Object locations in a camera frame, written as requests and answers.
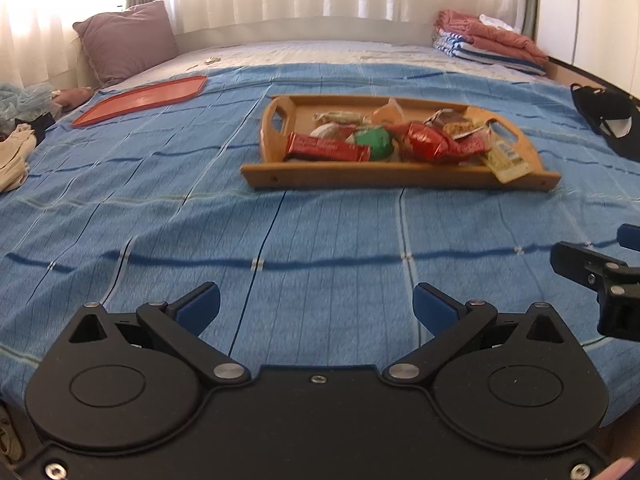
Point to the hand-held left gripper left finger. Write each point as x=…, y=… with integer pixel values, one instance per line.
x=200, y=305

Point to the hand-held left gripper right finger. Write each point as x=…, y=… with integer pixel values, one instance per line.
x=435, y=305

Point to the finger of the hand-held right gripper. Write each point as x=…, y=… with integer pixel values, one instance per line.
x=631, y=237
x=575, y=260

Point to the golden snack pouch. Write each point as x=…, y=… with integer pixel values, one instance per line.
x=507, y=160

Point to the wooden tray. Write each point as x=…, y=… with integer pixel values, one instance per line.
x=350, y=177

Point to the shiny red snack packet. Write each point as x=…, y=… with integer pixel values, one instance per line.
x=427, y=142

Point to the green snack packet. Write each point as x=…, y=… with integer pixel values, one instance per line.
x=375, y=142

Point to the brown cracker packet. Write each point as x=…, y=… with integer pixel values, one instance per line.
x=450, y=122

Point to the maroon snack bar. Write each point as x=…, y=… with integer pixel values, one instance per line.
x=325, y=147

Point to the yellow pastry packet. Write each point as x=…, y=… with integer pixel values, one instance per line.
x=340, y=117

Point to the blue checked bedspread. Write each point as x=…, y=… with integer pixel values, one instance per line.
x=200, y=210

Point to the black bag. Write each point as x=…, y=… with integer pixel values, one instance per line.
x=595, y=105

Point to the red plastic tray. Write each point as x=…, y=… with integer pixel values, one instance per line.
x=140, y=100

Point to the folded towels stack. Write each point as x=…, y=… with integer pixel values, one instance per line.
x=515, y=45

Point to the folded striped towels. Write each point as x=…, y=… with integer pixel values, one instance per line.
x=475, y=55

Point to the beige cloth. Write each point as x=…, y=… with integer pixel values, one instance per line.
x=15, y=160

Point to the black cloth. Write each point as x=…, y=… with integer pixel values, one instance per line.
x=45, y=127

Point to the pink cloth bundle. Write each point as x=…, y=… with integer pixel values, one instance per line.
x=75, y=97

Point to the white cloth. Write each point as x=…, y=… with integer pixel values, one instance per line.
x=495, y=21

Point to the light blue plastic bag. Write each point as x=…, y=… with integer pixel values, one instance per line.
x=25, y=102

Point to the purple pillow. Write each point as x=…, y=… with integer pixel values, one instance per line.
x=125, y=45

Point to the white quilted bed sheet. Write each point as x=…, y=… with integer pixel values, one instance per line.
x=300, y=52

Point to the wooden bed frame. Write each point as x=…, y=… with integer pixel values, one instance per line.
x=565, y=72

